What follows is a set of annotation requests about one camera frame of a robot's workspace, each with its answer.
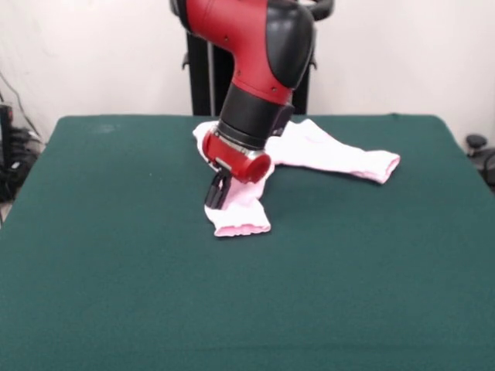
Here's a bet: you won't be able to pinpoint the black electronics box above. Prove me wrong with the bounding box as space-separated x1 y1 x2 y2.
0 103 15 173

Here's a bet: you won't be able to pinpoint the black robot pedestal with handle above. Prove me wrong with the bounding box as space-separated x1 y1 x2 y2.
169 0 335 116

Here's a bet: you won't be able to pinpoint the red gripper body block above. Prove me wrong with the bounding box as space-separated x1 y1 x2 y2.
201 130 272 184

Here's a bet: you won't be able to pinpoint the dark green table cloth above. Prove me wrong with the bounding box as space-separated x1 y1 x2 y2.
0 113 495 371

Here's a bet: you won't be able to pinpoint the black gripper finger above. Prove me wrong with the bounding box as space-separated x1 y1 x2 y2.
214 175 234 211
204 171 227 208

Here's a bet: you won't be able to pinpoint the pink child's pants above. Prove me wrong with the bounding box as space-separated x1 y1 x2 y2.
192 118 401 238

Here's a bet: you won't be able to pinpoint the black office chair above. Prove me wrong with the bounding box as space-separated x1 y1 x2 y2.
465 133 495 194

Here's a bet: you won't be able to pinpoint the black bag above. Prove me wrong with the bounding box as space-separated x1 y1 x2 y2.
0 158 31 203

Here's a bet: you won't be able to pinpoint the grey wall cable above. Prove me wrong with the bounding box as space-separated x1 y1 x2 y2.
0 71 43 136

